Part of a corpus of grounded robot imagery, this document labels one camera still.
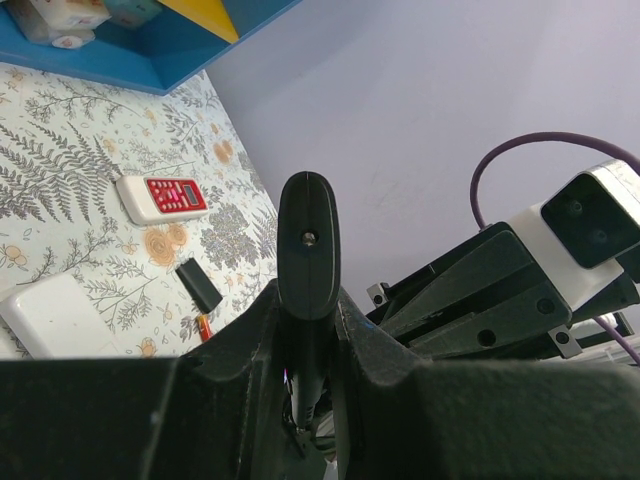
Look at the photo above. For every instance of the red white remote control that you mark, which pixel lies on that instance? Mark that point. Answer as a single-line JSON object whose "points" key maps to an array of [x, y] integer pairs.
{"points": [[152, 200]]}

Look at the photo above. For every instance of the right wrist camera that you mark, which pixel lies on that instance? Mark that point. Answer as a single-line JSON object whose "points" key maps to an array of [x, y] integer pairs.
{"points": [[586, 236]]}

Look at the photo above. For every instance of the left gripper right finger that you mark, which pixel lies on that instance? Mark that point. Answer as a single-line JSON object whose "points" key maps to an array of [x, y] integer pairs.
{"points": [[399, 416]]}

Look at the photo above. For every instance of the black battery cover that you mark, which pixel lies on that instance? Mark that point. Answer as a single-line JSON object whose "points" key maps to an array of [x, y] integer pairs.
{"points": [[198, 285]]}

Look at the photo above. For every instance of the blue shelf unit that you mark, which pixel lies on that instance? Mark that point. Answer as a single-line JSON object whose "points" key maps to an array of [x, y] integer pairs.
{"points": [[155, 59]]}

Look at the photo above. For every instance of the red battery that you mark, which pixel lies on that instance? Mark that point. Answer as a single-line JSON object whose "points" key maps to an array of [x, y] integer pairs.
{"points": [[204, 327]]}

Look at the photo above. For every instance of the black remote control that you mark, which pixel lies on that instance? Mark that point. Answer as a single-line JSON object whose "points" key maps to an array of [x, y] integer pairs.
{"points": [[309, 278]]}

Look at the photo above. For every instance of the floral table mat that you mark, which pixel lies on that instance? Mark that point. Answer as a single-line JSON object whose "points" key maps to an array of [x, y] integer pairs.
{"points": [[65, 142]]}

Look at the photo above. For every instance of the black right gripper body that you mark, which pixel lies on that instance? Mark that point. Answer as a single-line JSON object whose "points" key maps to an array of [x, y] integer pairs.
{"points": [[486, 298]]}

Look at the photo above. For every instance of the white tissue pack right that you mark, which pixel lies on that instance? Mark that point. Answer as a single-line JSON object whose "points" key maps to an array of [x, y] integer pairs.
{"points": [[63, 24]]}

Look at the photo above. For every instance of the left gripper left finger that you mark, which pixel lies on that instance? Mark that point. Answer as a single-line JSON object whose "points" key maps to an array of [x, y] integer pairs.
{"points": [[213, 413]]}

